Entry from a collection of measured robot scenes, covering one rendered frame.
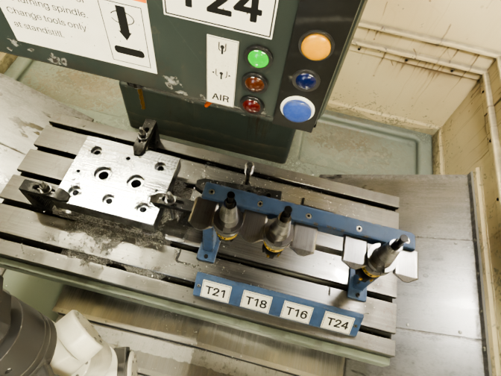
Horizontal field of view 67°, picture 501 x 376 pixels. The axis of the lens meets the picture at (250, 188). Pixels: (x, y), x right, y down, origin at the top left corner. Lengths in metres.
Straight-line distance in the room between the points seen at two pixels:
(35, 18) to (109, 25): 0.08
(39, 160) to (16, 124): 0.40
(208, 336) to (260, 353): 0.16
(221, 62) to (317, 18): 0.10
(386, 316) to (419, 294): 0.23
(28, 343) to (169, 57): 0.33
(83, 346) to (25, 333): 0.10
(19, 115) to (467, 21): 1.69
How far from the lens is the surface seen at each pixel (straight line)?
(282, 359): 1.23
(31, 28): 0.47
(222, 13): 0.35
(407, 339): 1.33
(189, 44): 0.39
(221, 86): 0.41
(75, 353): 0.55
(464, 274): 1.41
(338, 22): 0.34
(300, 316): 1.06
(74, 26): 0.44
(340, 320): 1.07
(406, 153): 1.91
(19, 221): 1.27
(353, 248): 0.84
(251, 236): 0.80
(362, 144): 1.85
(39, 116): 1.77
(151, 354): 1.22
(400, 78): 1.75
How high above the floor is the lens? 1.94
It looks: 59 degrees down
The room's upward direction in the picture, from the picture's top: 11 degrees clockwise
